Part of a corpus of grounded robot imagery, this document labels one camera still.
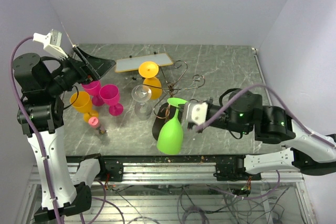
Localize orange wine glass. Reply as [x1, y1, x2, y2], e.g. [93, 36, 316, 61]
[138, 61, 162, 100]
[70, 91, 99, 123]

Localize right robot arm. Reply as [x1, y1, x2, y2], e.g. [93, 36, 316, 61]
[210, 91, 335, 180]

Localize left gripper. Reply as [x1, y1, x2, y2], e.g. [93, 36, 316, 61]
[45, 45, 116, 95]

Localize aluminium rail frame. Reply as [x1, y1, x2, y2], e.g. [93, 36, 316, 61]
[28, 162, 305, 224]

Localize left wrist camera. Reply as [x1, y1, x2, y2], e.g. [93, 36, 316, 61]
[33, 29, 68, 60]

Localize clear wine glass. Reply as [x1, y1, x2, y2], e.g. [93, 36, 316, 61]
[132, 85, 152, 121]

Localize pink capped small bottle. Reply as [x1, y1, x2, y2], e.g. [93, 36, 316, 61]
[88, 116, 107, 135]

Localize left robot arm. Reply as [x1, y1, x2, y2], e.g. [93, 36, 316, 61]
[11, 47, 116, 223]

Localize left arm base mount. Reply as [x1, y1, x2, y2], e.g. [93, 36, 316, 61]
[99, 156, 124, 182]

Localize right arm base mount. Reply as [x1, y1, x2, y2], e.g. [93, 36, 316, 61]
[213, 155, 261, 182]

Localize wire wine glass rack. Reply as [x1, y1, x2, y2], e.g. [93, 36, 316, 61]
[143, 60, 207, 141]

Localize pink wine glass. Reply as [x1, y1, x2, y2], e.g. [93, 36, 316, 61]
[99, 84, 123, 116]
[82, 81, 104, 106]

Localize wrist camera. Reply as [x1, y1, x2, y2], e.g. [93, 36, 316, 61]
[33, 29, 68, 60]
[182, 101, 208, 130]

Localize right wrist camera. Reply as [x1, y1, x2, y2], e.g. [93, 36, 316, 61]
[182, 101, 208, 130]

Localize yellow framed mirror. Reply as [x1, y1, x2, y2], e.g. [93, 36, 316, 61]
[115, 53, 173, 73]

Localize loose cables under table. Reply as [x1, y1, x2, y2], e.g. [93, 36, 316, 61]
[62, 182, 289, 224]

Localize green wine glass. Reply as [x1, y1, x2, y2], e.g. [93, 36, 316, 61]
[156, 98, 187, 155]

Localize pink wine glass front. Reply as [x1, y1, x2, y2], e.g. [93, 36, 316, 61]
[82, 81, 104, 106]

